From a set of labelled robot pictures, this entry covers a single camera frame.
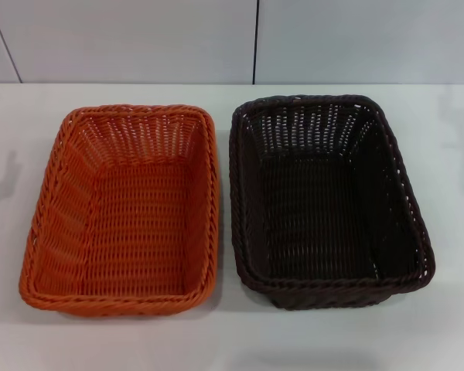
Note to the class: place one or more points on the dark brown woven basket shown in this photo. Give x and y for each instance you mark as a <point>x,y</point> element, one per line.
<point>317,216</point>

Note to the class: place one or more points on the orange woven plastic basket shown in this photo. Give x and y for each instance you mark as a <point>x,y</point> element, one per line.
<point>139,232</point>

